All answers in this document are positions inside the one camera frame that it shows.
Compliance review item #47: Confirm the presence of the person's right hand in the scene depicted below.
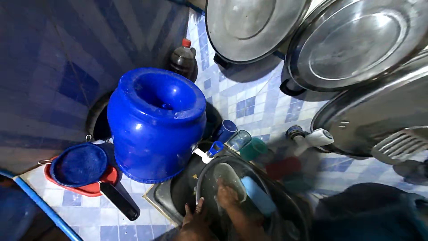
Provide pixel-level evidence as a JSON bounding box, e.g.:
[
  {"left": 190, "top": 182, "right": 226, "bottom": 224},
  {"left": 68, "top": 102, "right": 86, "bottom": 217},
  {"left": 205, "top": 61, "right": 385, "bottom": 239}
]
[{"left": 217, "top": 177, "right": 247, "bottom": 212}]

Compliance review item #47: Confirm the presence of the person's left hand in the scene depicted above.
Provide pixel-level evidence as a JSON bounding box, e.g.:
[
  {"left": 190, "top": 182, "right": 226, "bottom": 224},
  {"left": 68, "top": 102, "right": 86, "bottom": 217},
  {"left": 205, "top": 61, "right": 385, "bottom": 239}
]
[{"left": 181, "top": 197, "right": 213, "bottom": 236}]

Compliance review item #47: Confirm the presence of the person's right forearm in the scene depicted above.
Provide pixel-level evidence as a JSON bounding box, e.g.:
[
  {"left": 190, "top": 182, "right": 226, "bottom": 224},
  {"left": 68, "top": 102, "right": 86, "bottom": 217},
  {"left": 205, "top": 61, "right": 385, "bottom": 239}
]
[{"left": 227, "top": 202, "right": 271, "bottom": 241}]

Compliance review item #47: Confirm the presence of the person's left forearm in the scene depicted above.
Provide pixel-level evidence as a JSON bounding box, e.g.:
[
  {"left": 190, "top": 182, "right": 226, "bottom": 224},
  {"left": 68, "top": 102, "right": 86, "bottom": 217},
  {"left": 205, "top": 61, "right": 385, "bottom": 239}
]
[{"left": 175, "top": 230, "right": 218, "bottom": 241}]

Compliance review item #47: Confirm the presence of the dark round basin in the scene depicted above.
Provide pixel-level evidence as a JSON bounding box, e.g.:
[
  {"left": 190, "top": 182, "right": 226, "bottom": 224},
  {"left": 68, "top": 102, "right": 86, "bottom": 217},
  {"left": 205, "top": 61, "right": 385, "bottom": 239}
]
[{"left": 195, "top": 155, "right": 280, "bottom": 241}]

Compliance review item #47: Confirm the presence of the grey metal sink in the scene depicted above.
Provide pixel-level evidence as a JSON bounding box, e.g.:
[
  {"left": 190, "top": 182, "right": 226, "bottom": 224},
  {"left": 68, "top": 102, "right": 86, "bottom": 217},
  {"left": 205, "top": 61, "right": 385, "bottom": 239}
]
[{"left": 144, "top": 141, "right": 311, "bottom": 241}]

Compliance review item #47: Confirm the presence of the light blue rectangular item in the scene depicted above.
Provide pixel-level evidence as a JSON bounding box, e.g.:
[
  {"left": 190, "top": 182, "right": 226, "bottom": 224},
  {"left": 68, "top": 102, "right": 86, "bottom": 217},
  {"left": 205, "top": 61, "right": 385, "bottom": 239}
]
[{"left": 241, "top": 176, "right": 277, "bottom": 217}]

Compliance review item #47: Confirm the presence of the clear drinking glass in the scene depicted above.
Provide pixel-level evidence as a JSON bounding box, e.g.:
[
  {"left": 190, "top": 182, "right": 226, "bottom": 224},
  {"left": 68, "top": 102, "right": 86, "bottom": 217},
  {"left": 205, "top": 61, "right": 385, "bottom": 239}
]
[{"left": 226, "top": 130, "right": 252, "bottom": 152}]

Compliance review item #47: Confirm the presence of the green cup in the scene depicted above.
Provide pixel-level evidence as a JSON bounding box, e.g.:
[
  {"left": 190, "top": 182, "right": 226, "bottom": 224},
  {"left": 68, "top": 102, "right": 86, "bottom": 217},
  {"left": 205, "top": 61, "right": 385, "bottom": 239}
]
[{"left": 239, "top": 137, "right": 269, "bottom": 161}]

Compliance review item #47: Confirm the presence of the blue cup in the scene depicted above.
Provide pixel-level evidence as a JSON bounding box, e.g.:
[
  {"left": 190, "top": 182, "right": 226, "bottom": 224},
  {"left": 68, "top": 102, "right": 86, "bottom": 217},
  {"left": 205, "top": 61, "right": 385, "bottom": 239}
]
[{"left": 213, "top": 119, "right": 238, "bottom": 144}]

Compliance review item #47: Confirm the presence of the dark teal container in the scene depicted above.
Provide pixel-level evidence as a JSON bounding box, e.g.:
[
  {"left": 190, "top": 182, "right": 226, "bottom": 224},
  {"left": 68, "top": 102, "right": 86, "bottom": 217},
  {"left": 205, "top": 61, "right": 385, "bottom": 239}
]
[{"left": 202, "top": 101, "right": 223, "bottom": 140}]

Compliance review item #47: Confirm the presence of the red cup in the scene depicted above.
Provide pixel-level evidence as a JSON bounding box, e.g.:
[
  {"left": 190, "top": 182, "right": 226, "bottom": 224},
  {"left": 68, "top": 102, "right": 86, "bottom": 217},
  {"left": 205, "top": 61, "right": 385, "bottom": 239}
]
[{"left": 265, "top": 156, "right": 302, "bottom": 181}]

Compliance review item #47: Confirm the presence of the blue water dispenser with tap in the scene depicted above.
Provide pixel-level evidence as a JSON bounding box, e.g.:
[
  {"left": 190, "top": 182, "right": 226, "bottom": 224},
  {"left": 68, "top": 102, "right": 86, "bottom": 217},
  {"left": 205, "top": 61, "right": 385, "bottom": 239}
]
[{"left": 107, "top": 68, "right": 225, "bottom": 184}]

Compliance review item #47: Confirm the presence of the red plastic plate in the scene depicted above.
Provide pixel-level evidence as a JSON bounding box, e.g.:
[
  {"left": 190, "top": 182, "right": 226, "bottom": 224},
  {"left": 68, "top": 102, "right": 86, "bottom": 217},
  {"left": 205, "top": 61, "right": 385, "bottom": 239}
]
[{"left": 44, "top": 156, "right": 119, "bottom": 197}]

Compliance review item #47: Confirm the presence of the plastic bottle with red cap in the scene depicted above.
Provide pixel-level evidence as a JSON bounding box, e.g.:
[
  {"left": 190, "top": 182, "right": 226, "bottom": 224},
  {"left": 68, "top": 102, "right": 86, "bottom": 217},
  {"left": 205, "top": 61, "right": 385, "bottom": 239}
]
[{"left": 169, "top": 38, "right": 196, "bottom": 80}]

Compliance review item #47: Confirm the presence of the dark round metal pot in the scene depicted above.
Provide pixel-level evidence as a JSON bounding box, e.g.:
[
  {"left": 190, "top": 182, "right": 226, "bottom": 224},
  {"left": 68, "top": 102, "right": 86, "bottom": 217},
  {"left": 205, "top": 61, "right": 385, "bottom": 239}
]
[{"left": 86, "top": 91, "right": 114, "bottom": 141}]

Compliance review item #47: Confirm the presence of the large dark teal bucket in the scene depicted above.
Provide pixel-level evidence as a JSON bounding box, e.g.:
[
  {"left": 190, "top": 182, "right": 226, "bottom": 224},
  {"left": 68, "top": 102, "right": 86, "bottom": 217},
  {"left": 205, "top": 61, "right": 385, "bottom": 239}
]
[{"left": 312, "top": 182, "right": 428, "bottom": 241}]

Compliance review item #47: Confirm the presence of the round steel pan with rim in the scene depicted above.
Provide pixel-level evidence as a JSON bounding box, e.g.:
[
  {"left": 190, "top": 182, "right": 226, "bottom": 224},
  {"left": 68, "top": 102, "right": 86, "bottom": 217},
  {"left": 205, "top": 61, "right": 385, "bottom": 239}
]
[{"left": 205, "top": 0, "right": 312, "bottom": 69}]

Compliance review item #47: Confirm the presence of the large shiny steel tray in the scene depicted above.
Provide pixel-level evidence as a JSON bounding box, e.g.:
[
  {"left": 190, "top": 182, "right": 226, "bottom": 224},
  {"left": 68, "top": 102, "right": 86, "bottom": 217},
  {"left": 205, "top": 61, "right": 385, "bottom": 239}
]
[{"left": 311, "top": 50, "right": 428, "bottom": 160}]

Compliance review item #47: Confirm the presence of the slotted metal spatula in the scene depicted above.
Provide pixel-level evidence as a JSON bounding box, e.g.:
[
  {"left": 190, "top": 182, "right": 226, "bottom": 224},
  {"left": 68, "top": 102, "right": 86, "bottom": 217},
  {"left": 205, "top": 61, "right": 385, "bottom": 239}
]
[{"left": 371, "top": 126, "right": 428, "bottom": 165}]

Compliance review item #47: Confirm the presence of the shiny steel pan, ringed base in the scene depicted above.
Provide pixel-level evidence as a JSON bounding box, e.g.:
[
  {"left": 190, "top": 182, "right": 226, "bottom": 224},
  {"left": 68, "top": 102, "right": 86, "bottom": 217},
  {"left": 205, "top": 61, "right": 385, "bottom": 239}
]
[{"left": 280, "top": 0, "right": 428, "bottom": 96}]

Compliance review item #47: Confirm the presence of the white wall faucet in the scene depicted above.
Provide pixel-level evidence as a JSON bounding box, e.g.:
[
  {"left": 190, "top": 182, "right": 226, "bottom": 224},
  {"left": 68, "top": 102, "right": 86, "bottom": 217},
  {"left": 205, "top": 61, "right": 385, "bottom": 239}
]
[{"left": 286, "top": 125, "right": 334, "bottom": 157}]

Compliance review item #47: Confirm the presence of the blue strainer with black handle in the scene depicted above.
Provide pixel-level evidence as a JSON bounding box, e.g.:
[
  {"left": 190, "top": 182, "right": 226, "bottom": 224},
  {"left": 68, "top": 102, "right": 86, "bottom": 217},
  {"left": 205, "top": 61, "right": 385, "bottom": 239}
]
[{"left": 49, "top": 135, "right": 141, "bottom": 221}]

